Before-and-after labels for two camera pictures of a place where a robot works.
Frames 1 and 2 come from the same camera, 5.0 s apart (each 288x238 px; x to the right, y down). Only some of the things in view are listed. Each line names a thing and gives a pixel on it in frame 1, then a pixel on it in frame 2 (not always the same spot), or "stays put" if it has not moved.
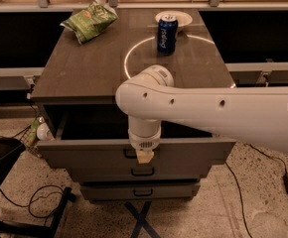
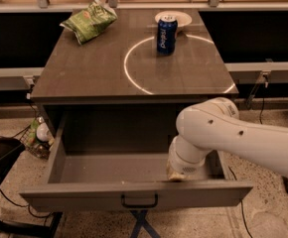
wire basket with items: [38, 131] stays put
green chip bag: [88, 22] stays put
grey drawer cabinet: [86, 132] stays put
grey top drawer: [98, 138] to [125, 180]
